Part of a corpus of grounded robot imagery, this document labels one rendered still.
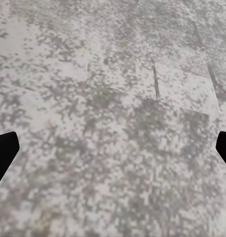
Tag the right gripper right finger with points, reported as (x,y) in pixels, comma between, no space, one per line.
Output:
(221,145)

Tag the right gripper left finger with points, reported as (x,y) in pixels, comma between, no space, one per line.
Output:
(9,147)

